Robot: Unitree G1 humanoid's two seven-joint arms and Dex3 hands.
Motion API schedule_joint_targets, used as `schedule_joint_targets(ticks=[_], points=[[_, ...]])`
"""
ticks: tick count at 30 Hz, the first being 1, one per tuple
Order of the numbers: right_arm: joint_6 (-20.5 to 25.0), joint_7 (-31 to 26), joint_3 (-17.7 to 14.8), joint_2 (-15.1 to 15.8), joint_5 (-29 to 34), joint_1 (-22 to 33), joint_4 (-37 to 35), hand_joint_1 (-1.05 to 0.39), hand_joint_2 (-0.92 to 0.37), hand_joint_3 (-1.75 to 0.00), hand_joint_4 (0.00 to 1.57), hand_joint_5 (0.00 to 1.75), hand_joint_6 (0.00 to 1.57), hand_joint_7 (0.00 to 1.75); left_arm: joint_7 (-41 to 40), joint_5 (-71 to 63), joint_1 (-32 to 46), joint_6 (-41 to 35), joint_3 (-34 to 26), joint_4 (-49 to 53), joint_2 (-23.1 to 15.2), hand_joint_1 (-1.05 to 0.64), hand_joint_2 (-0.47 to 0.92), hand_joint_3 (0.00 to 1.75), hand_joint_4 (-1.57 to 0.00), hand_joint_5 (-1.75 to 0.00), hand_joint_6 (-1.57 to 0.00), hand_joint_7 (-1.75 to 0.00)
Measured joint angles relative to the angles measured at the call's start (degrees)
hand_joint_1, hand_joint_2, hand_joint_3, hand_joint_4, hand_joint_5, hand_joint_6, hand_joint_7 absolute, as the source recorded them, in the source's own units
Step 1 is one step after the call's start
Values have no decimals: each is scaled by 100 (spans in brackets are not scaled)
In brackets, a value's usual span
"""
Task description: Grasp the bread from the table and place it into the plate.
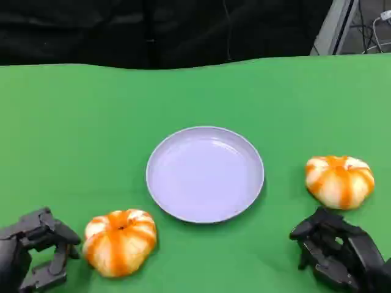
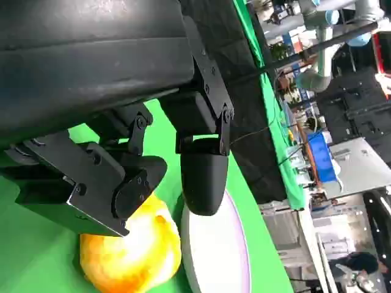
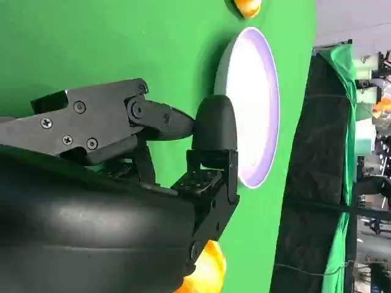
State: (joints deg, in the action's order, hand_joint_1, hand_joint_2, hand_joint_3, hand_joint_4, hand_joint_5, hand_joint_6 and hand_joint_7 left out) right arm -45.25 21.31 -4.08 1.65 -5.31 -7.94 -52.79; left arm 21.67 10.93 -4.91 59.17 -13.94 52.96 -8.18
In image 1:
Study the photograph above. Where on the grey metal frame post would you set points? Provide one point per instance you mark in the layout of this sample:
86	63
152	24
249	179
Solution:
334	27

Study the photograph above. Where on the lilac round plate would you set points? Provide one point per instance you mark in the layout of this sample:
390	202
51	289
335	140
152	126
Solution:
204	177

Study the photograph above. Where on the orange white toy bread roll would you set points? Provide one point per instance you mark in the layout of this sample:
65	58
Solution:
339	183
119	244

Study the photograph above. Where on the white plug adapter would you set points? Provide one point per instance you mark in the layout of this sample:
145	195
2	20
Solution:
386	14

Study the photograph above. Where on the black backdrop curtain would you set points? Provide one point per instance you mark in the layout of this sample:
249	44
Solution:
122	30

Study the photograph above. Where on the green table cloth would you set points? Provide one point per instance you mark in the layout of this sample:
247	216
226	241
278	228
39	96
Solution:
91	122

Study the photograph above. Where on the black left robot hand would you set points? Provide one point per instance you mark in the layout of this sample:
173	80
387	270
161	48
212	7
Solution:
12	244

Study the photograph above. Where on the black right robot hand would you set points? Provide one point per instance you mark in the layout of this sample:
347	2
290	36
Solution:
357	253

